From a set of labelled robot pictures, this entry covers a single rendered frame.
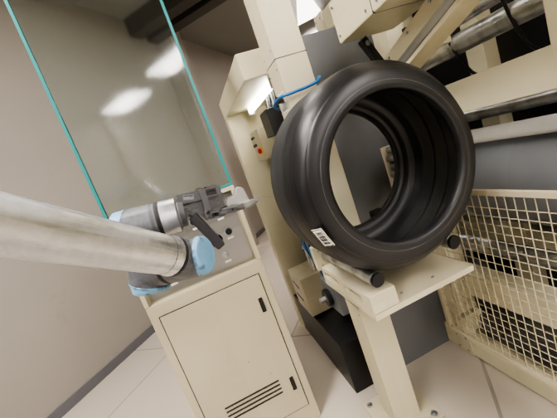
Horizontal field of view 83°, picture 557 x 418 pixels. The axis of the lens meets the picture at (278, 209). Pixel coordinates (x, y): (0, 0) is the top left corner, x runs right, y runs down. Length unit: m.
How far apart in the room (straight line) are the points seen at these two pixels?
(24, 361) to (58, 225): 2.67
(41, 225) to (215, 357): 1.22
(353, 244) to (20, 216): 0.68
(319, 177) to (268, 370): 1.14
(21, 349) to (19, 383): 0.23
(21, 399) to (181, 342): 1.81
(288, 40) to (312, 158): 0.62
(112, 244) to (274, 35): 0.96
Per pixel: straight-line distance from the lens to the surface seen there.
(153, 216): 0.83
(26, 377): 3.20
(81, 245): 0.56
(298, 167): 0.80
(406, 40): 1.28
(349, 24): 1.29
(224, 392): 1.72
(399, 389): 1.70
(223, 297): 1.51
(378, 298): 0.98
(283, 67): 1.26
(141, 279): 0.83
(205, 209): 0.83
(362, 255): 0.88
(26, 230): 0.52
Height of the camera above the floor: 1.33
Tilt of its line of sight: 10 degrees down
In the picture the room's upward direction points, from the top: 20 degrees counter-clockwise
